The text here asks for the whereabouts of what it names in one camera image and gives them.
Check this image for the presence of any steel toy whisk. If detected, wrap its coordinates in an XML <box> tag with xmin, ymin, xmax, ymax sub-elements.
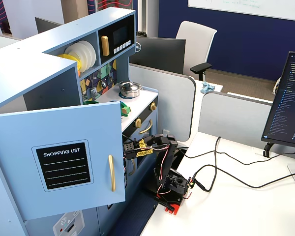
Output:
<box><xmin>107</xmin><ymin>62</ymin><xmax>115</xmax><ymax>83</ymax></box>

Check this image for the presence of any gold cabinet door handle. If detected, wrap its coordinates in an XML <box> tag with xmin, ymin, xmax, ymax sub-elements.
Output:
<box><xmin>108</xmin><ymin>154</ymin><xmax>117</xmax><ymax>192</ymax></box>

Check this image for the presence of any black power cable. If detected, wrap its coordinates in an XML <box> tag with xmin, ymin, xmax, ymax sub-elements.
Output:
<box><xmin>194</xmin><ymin>136</ymin><xmax>222</xmax><ymax>193</ymax></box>

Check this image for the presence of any steel toy skimmer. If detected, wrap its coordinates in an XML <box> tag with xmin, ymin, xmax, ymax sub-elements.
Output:
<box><xmin>81</xmin><ymin>82</ymin><xmax>88</xmax><ymax>102</ymax></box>

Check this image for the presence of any computer monitor showing code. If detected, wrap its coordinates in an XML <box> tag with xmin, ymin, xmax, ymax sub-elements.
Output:
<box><xmin>261</xmin><ymin>51</ymin><xmax>295</xmax><ymax>150</ymax></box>

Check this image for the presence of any steel toy ladle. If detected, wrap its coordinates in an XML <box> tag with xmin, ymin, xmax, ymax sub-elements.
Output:
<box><xmin>98</xmin><ymin>68</ymin><xmax>107</xmax><ymax>89</ymax></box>

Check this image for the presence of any steel toy slotted spatula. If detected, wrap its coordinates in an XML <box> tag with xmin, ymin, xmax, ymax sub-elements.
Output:
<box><xmin>89</xmin><ymin>73</ymin><xmax>98</xmax><ymax>97</ymax></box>

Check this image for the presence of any black toy microwave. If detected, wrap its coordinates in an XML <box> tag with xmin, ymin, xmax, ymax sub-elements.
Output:
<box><xmin>97</xmin><ymin>15</ymin><xmax>136</xmax><ymax>65</ymax></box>

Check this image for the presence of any gold microwave handle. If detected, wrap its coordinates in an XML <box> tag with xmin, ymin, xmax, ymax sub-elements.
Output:
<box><xmin>100</xmin><ymin>35</ymin><xmax>111</xmax><ymax>57</ymax></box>

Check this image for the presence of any aluminium frame post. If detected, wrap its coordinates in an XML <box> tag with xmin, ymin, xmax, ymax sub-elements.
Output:
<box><xmin>137</xmin><ymin>0</ymin><xmax>159</xmax><ymax>37</ymax></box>

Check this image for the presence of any dark grey monitor back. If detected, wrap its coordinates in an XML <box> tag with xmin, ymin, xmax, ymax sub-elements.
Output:
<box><xmin>34</xmin><ymin>16</ymin><xmax>63</xmax><ymax>34</ymax></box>

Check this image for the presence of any crumpled blue cloth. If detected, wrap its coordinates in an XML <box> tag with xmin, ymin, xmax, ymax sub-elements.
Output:
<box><xmin>200</xmin><ymin>82</ymin><xmax>216</xmax><ymax>94</ymax></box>

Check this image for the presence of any black desk cable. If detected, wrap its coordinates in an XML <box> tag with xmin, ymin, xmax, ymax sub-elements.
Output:
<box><xmin>195</xmin><ymin>165</ymin><xmax>295</xmax><ymax>189</ymax></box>

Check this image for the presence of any cabinet door with shopping list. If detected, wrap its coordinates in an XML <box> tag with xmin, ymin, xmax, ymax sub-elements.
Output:
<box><xmin>0</xmin><ymin>101</ymin><xmax>126</xmax><ymax>221</ymax></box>

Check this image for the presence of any blue toy kitchen unit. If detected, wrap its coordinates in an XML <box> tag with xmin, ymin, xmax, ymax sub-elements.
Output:
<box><xmin>0</xmin><ymin>6</ymin><xmax>160</xmax><ymax>236</ymax></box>

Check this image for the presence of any white office chair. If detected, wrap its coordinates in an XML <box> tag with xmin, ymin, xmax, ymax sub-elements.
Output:
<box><xmin>176</xmin><ymin>20</ymin><xmax>218</xmax><ymax>82</ymax></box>

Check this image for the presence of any steel toy pot with lid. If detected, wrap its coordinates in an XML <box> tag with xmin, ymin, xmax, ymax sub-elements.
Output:
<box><xmin>118</xmin><ymin>81</ymin><xmax>143</xmax><ymax>98</ymax></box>

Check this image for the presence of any gold oven door handle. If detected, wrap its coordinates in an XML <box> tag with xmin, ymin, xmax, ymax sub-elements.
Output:
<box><xmin>139</xmin><ymin>119</ymin><xmax>153</xmax><ymax>135</ymax></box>

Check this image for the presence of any black monitor clamp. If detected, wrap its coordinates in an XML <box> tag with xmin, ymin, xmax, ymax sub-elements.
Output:
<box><xmin>262</xmin><ymin>142</ymin><xmax>276</xmax><ymax>158</ymax></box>

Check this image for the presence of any white cord bundle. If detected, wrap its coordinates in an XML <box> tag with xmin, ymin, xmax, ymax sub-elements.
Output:
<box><xmin>272</xmin><ymin>77</ymin><xmax>282</xmax><ymax>95</ymax></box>

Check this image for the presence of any white whiteboard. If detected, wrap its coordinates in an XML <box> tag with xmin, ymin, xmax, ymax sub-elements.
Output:
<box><xmin>187</xmin><ymin>0</ymin><xmax>295</xmax><ymax>22</ymax></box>

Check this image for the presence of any red robot base mount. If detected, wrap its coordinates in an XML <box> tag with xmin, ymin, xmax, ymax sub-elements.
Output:
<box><xmin>153</xmin><ymin>191</ymin><xmax>192</xmax><ymax>215</ymax></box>

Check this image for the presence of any grey desk divider panel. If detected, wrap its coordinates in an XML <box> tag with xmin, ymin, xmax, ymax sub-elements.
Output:
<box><xmin>128</xmin><ymin>62</ymin><xmax>197</xmax><ymax>143</ymax></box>
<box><xmin>198</xmin><ymin>92</ymin><xmax>273</xmax><ymax>150</ymax></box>

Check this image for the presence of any white toy plate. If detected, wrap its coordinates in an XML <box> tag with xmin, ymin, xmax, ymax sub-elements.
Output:
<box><xmin>64</xmin><ymin>45</ymin><xmax>87</xmax><ymax>73</ymax></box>
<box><xmin>82</xmin><ymin>40</ymin><xmax>97</xmax><ymax>67</ymax></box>
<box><xmin>73</xmin><ymin>42</ymin><xmax>92</xmax><ymax>71</ymax></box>

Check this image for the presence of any green round recipient with handle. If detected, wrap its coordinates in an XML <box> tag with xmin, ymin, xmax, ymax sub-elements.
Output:
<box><xmin>110</xmin><ymin>100</ymin><xmax>131</xmax><ymax>117</ymax></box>

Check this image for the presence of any black Dell monitor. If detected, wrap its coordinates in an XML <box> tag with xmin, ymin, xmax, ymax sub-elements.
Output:
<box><xmin>129</xmin><ymin>36</ymin><xmax>187</xmax><ymax>75</ymax></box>

